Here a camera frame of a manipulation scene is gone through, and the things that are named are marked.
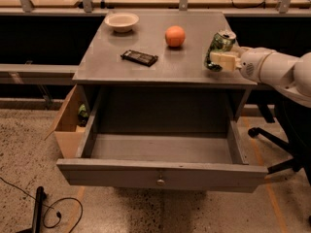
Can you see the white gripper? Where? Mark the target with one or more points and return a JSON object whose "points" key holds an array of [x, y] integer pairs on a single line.
{"points": [[252, 63]]}

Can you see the green soda can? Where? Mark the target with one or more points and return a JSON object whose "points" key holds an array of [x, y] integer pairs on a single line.
{"points": [[222, 41]]}

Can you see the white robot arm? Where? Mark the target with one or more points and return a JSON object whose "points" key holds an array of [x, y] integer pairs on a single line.
{"points": [[289, 75]]}

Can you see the open grey top drawer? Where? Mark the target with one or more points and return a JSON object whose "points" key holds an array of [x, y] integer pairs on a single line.
{"points": [[190, 152]]}

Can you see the brass drawer knob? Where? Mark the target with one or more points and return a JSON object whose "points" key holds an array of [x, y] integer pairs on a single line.
{"points": [[160, 181]]}

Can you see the orange fruit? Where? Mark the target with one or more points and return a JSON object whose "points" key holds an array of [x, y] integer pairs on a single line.
{"points": [[175, 36]]}

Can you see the grey cabinet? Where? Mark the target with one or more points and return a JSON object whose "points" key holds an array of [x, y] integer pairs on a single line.
{"points": [[178, 84]]}

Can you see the black snack bar packet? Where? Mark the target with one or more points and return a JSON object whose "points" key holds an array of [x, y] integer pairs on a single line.
{"points": [[139, 57]]}

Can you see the white bowl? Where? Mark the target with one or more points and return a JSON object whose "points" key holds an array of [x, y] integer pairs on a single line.
{"points": [[121, 22]]}

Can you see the green item in box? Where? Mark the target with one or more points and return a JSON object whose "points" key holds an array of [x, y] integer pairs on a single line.
{"points": [[82, 112]]}

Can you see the cardboard box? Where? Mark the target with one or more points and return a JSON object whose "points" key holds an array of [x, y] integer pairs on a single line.
{"points": [[65, 127]]}

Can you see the metal railing shelf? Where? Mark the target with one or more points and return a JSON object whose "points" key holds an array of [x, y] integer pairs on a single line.
{"points": [[37, 74]]}

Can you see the black stand base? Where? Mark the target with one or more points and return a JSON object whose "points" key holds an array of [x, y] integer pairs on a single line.
{"points": [[37, 212]]}

